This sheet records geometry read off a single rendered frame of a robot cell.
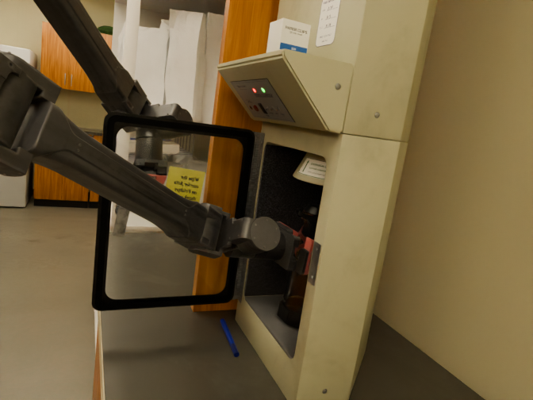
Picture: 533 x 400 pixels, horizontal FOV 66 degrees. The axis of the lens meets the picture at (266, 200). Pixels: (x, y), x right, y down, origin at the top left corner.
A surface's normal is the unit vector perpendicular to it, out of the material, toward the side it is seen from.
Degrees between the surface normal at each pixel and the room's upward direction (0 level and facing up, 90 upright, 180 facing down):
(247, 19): 90
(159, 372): 0
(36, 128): 62
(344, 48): 90
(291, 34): 90
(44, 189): 90
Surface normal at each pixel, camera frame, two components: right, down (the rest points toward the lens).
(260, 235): 0.48, -0.23
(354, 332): 0.38, 0.23
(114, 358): 0.15, -0.97
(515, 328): -0.91, -0.06
